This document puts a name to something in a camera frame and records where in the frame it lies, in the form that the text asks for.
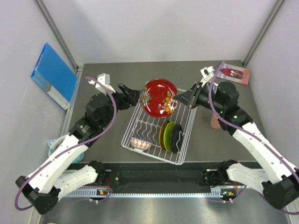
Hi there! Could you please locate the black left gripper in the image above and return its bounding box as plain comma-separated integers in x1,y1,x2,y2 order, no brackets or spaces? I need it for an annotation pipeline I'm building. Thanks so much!
100,83,141,128

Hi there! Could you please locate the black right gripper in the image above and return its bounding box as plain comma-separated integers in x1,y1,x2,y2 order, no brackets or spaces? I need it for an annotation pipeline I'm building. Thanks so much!
174,82,225,114

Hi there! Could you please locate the red plate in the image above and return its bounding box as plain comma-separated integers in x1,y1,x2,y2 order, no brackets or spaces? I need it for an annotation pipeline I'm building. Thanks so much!
139,79,179,118

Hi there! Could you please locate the pink plastic cup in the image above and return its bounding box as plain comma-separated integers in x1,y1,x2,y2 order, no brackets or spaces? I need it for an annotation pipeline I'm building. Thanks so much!
210,113,221,129

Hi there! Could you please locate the black plate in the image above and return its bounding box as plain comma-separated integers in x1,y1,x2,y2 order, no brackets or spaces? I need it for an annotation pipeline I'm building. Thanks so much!
170,124,183,153

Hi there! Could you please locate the white wire dish rack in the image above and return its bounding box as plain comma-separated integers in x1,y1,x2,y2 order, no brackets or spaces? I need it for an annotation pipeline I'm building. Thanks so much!
121,103,197,165

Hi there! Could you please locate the teal object behind arm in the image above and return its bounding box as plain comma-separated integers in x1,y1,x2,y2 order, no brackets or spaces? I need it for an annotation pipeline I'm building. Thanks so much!
48,135,85,163

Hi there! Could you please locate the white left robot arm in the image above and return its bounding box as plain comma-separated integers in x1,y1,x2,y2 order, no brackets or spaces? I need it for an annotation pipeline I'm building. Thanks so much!
15,84,140,215

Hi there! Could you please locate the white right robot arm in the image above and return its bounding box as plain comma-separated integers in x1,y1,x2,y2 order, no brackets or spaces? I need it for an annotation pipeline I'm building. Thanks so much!
174,82,299,210

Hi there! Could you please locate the lime green plate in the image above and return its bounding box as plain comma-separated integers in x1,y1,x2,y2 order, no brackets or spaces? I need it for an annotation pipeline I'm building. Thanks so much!
163,121,176,152

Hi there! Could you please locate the yellow plate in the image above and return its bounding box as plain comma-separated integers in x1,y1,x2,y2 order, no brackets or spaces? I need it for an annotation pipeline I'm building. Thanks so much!
159,120,170,150

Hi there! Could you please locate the red patterned white bowl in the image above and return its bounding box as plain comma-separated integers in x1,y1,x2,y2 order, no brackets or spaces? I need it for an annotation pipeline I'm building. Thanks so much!
130,136,152,152

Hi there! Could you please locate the red purple book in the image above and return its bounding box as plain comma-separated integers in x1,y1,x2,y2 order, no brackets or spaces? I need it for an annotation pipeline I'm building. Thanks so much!
217,63,251,85

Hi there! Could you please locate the blue folder box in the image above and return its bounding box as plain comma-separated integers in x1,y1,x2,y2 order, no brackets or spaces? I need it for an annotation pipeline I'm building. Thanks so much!
30,43,78,110

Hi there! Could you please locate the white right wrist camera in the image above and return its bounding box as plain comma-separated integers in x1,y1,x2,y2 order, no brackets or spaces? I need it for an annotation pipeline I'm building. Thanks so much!
200,66,214,87

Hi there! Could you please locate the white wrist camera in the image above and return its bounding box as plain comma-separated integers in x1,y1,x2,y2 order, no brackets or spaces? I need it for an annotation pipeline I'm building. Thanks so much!
95,73,116,94
200,66,214,87

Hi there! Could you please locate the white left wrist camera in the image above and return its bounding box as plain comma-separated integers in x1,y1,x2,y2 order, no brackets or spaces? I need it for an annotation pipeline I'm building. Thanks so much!
95,73,116,94

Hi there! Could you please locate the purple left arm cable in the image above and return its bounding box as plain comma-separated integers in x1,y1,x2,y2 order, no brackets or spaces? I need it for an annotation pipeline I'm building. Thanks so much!
14,76,117,210

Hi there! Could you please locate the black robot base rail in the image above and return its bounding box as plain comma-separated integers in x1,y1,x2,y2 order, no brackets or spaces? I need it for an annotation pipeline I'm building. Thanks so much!
78,161,236,188

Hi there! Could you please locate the grey slotted cable duct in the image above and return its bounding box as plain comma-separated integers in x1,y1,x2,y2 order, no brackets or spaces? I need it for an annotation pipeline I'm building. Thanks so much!
65,188,236,198

